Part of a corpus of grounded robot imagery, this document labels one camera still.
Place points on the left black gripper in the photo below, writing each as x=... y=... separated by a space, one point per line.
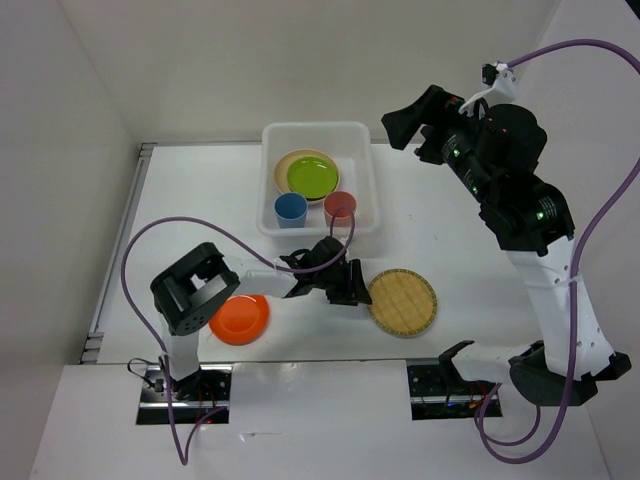
x=354 y=289

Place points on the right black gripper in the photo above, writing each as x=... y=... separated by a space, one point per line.
x=436 y=111

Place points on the round bamboo woven plate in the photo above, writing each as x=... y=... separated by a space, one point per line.
x=404 y=304

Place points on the pink plastic cup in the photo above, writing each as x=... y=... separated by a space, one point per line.
x=338 y=207

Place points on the blue plastic cup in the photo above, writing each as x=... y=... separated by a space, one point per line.
x=291 y=210

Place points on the lime green plate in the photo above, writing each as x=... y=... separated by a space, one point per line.
x=313 y=177

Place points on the orange plastic plate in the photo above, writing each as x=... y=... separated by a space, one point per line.
x=241 y=320

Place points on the beige bear print plate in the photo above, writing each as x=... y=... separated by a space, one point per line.
x=283 y=164

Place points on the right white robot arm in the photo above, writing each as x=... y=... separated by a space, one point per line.
x=494 y=151

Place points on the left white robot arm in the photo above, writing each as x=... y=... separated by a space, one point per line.
x=191 y=291

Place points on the white plastic bin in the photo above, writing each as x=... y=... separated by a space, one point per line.
x=348 y=143

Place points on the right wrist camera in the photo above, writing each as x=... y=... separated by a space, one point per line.
x=498 y=85

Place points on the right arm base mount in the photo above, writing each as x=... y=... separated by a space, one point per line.
x=435 y=396

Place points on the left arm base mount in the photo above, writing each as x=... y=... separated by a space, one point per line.
x=203 y=395

